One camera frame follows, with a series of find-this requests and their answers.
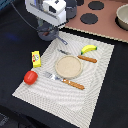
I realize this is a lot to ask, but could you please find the white woven placemat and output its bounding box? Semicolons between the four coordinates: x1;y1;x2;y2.
13;32;114;128

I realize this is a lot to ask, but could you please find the pink toy stove top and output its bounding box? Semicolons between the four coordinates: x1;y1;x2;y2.
66;0;128;43

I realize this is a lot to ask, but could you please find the fork with wooden handle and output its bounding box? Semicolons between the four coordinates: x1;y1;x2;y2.
43;72;85;90

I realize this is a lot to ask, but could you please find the white toy sink bowl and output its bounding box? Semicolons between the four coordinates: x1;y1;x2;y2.
116;4;128;31

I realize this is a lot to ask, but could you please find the knife with wooden handle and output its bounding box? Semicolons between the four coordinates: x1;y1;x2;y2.
58;49;97;63

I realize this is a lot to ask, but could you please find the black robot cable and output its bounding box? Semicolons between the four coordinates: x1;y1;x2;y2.
11;0;46;33

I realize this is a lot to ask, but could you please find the round wooden plate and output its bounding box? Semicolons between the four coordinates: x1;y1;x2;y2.
55;55;83;79

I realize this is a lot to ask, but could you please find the red toy tomato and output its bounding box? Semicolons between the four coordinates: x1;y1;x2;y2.
24;71;38;85

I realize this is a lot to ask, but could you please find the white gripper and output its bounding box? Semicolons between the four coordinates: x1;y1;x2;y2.
25;0;66;28

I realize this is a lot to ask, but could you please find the yellow toy banana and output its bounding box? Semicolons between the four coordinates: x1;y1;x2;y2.
81;45;97;55

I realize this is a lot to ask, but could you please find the small grey saucepan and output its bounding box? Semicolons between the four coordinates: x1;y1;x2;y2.
37;22;67;45

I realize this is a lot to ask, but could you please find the large grey pot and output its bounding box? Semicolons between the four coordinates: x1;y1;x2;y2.
65;0;77;19

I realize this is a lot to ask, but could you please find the yellow toy butter box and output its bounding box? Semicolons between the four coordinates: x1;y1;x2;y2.
32;51;41;68

